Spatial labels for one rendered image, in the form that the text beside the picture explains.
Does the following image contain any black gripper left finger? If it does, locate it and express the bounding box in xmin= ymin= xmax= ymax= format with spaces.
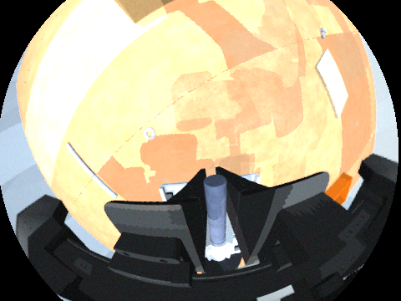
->
xmin=104 ymin=168 xmax=207 ymax=272

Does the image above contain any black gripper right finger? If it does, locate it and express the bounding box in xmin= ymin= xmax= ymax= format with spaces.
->
xmin=215 ymin=167 xmax=331 ymax=267

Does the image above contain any blue-grey cylinder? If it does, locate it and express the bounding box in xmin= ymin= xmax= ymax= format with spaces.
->
xmin=204 ymin=174 xmax=227 ymax=245

